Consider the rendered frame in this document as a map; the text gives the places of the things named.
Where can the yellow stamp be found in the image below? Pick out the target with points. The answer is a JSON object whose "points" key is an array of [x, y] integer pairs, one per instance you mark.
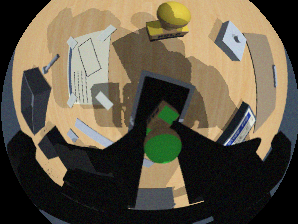
{"points": [[173, 19]]}

